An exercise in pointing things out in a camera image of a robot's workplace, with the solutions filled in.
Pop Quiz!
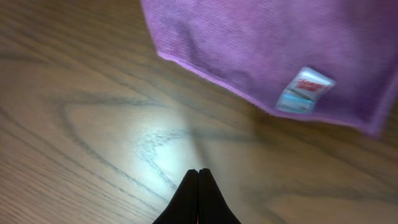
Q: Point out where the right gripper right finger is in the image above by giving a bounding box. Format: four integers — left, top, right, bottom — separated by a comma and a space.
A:
198, 169, 241, 224

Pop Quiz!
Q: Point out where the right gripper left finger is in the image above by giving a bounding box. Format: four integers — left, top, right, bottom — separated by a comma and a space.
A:
153, 169, 198, 224

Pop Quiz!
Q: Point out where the purple microfiber cloth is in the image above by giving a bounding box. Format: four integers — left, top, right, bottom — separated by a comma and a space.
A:
141, 0, 397, 135

